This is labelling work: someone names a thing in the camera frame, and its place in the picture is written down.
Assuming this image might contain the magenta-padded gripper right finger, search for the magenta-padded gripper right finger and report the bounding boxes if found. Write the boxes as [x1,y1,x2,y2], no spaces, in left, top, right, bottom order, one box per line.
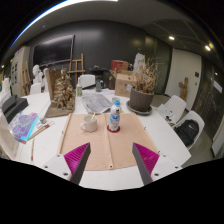
[131,142,183,186]

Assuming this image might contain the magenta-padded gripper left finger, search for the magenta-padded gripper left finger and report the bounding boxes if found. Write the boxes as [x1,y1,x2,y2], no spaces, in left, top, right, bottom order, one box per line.
[42,142,92,185]

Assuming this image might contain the white blue-capped drink bottle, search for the white blue-capped drink bottle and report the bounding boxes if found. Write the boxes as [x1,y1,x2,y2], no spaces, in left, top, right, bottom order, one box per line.
[108,99,122,132]

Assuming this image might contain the beige canvas mat with slats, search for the beige canvas mat with slats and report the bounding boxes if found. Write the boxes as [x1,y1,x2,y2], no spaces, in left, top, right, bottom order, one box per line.
[57,112,160,172]

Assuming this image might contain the white ceramic mug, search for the white ceramic mug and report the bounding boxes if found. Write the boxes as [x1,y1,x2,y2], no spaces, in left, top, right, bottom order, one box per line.
[79,114,99,133]

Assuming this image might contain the flat round red coaster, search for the flat round red coaster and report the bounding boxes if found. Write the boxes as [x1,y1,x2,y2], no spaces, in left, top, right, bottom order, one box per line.
[106,124,121,134]

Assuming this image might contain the thin wooden stick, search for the thin wooden stick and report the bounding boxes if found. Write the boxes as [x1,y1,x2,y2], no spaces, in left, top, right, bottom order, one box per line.
[30,137,36,163]

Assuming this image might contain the black backpack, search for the black backpack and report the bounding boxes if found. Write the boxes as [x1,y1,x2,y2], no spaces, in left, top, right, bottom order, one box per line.
[175,119,200,148]

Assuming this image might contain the dried plant in dark pot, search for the dried plant in dark pot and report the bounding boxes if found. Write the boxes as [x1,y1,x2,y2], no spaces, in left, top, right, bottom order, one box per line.
[125,58,160,117]

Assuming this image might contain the printed newspaper sheet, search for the printed newspaper sheet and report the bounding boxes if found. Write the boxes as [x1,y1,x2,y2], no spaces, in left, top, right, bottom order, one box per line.
[80,91,114,115]

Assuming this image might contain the purple and cyan art print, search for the purple and cyan art print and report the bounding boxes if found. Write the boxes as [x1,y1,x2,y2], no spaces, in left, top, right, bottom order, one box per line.
[9,112,40,145]

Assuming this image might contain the white plastic chair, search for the white plastic chair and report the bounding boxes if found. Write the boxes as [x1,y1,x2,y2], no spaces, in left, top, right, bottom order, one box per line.
[163,94,187,126]
[174,110,206,150]
[29,82,43,95]
[78,73,97,89]

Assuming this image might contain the brown driftwood sculpture on board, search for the brown driftwood sculpture on board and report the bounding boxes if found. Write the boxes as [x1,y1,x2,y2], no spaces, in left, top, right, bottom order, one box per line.
[44,68,77,119]

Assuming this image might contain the green-labelled clear bottle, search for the green-labelled clear bottle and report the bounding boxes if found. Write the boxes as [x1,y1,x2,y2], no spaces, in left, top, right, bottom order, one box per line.
[75,82,83,98]

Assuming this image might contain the plastic-wrapped white canvas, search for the plastic-wrapped white canvas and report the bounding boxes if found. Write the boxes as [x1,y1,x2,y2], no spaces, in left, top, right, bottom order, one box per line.
[0,109,19,158]

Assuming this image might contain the grey metal bottle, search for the grey metal bottle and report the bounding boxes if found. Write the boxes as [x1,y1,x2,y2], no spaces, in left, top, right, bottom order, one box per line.
[95,78,104,93]

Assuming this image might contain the black flat box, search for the black flat box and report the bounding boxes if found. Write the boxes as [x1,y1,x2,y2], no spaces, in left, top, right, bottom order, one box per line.
[1,94,18,113]
[3,97,30,124]

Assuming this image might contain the brown cardboard box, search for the brown cardboard box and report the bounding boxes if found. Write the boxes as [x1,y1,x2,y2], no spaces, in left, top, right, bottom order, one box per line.
[114,69,138,98]

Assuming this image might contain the wooden figure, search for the wooden figure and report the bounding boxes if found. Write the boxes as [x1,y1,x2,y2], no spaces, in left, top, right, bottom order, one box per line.
[178,77,190,102]

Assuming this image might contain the white plaster bust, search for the white plaster bust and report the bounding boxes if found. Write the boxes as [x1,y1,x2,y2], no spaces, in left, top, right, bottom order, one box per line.
[41,68,50,88]
[31,64,43,84]

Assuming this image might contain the black side table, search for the black side table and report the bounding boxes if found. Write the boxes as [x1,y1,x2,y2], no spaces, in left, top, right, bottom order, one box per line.
[89,66,111,88]

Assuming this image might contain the wooden easel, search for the wooden easel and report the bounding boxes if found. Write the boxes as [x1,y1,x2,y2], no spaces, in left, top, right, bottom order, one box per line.
[21,61,33,96]
[68,53,86,84]

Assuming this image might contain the white draped statue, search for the white draped statue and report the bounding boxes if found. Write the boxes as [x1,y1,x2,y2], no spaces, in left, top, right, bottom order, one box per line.
[133,52,147,76]

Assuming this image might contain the red box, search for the red box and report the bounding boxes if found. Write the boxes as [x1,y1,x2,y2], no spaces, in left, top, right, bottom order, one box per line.
[110,59,129,73]

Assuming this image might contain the white shelf cabinet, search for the white shelf cabinet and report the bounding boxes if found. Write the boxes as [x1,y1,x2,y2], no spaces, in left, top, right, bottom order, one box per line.
[9,45,32,98]

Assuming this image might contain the recessed ceiling spotlights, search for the recessed ceiling spotlights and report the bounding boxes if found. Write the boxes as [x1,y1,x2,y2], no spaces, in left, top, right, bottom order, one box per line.
[168,35,214,52]

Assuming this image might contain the long ceiling light panel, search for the long ceiling light panel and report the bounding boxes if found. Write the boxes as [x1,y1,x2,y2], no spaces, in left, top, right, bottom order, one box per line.
[9,0,119,49]

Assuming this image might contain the wooden-handled paint brush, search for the wooden-handled paint brush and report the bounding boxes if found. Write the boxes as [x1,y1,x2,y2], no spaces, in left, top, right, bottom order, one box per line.
[28,120,56,141]

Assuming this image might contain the dark wall screen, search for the dark wall screen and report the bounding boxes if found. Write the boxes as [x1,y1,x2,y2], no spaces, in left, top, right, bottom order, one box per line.
[32,34,75,68]

